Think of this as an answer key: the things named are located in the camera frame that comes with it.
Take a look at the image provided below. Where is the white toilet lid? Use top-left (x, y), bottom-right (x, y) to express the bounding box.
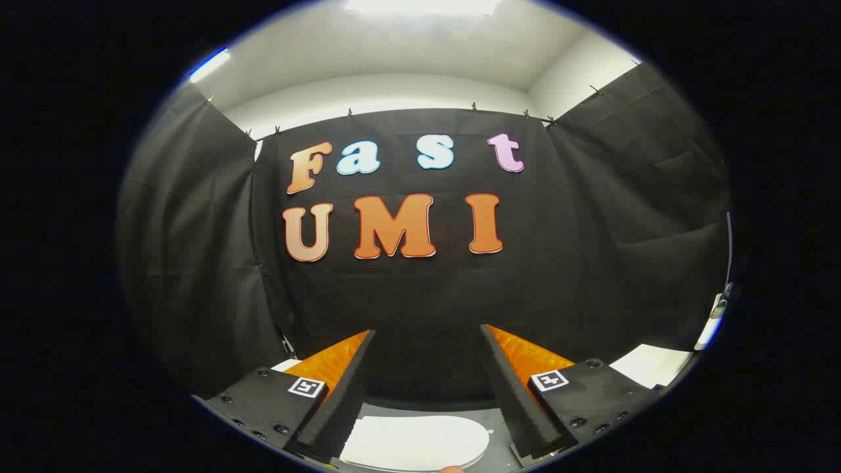
top-left (340, 415), bottom-right (492, 472)

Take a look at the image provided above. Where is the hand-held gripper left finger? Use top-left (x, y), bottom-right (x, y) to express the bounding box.
top-left (192, 328), bottom-right (376, 464)

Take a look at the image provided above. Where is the long ceiling light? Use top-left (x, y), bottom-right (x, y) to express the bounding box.
top-left (346, 0), bottom-right (501, 15)

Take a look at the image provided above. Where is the black backdrop cloth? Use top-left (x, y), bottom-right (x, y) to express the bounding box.
top-left (117, 62), bottom-right (731, 411)

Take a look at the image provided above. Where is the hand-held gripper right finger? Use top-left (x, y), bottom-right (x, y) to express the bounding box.
top-left (480, 324), bottom-right (664, 461)

